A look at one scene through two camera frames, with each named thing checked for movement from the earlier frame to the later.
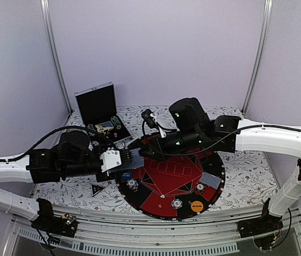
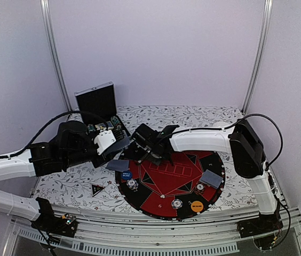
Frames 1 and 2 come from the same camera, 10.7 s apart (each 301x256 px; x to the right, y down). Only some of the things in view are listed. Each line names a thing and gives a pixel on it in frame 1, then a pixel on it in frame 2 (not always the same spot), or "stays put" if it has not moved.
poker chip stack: x=176 y=204 stays put
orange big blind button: x=197 y=206 stays put
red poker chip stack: x=199 y=188 stays put
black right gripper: x=157 y=146 -> x=156 y=162
